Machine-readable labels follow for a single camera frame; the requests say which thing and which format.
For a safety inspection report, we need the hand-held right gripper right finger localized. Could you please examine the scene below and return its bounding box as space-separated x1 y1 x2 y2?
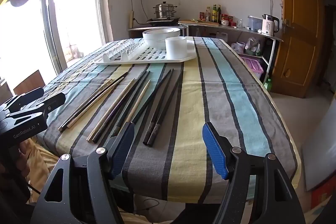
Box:
202 122 307 224

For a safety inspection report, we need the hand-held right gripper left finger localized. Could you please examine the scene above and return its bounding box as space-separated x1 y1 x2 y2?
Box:
30 122 135 224

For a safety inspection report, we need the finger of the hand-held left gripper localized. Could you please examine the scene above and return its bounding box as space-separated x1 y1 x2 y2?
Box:
0 111 51 131
20 92 67 116

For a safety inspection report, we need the row of chopsticks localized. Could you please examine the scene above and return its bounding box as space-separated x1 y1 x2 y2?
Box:
58 69 184 147

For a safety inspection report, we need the person's left hand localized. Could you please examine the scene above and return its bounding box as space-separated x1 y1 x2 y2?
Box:
18 138 34 174

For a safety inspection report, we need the brown wooden board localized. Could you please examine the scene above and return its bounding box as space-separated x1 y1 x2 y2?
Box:
13 70 46 94

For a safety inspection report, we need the striped tablecloth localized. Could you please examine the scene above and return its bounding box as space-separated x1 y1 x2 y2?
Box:
37 36 298 205

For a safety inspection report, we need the white dish rack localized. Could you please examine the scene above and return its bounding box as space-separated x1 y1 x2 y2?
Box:
94 35 197 65

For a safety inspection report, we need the pink-lid storage box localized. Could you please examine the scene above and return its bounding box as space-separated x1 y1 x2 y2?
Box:
240 54 264 79

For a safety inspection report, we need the crumpled plastic bag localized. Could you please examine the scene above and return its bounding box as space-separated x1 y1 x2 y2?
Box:
245 37 263 56

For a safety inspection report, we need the low metal table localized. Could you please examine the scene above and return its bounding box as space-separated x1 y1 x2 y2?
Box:
127 24 188 39

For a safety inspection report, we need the metal shelf table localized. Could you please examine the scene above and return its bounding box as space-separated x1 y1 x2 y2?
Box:
184 22 284 83

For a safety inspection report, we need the plain white bowl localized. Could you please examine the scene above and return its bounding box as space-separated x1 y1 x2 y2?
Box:
151 27 181 39

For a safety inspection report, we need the wooden cutting board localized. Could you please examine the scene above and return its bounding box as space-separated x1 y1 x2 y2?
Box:
180 19 220 27

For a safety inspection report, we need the translucent plastic container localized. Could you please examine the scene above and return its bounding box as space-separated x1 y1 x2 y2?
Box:
248 15 263 32

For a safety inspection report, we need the black induction cooktop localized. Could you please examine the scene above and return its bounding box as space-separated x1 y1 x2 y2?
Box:
146 18 180 25

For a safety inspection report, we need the white electric kettle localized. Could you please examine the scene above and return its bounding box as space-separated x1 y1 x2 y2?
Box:
261 14 280 37

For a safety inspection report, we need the steel steamer pot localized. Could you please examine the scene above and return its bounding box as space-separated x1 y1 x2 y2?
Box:
153 1 178 20

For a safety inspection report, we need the wooden door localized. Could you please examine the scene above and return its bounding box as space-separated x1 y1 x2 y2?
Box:
273 0 327 99

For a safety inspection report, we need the sliding window frame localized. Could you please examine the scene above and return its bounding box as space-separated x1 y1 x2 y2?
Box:
0 0 114 98

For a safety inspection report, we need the metal door handle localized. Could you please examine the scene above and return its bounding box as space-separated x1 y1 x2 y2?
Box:
283 19 293 36

